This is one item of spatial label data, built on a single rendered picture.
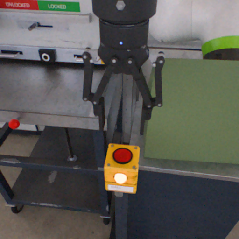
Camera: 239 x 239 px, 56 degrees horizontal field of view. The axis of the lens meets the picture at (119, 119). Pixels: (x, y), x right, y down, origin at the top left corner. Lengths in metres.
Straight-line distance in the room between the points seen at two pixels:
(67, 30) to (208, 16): 0.54
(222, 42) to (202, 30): 0.08
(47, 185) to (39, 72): 0.69
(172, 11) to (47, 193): 1.11
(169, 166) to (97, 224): 0.82
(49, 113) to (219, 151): 0.55
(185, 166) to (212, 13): 0.44
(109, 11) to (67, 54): 0.71
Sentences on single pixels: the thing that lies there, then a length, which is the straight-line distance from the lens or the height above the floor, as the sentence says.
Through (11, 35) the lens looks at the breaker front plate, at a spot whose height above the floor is 0.96.
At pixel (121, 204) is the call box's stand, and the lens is 0.71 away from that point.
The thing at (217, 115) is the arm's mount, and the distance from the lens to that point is 0.65.
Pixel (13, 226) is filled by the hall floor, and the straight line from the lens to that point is 1.57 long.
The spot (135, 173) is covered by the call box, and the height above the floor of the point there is 0.89.
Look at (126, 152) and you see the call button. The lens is 0.55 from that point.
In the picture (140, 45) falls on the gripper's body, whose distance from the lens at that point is 0.35.
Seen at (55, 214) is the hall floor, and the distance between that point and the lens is 1.52.
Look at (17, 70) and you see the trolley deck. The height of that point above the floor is 0.85.
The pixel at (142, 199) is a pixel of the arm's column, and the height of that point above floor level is 0.54.
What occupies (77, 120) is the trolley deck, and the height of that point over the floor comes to 0.83.
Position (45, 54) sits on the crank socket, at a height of 0.91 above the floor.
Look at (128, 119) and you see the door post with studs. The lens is 1.63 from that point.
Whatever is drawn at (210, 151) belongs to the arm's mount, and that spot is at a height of 0.80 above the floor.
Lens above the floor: 1.33
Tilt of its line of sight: 42 degrees down
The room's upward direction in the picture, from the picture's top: straight up
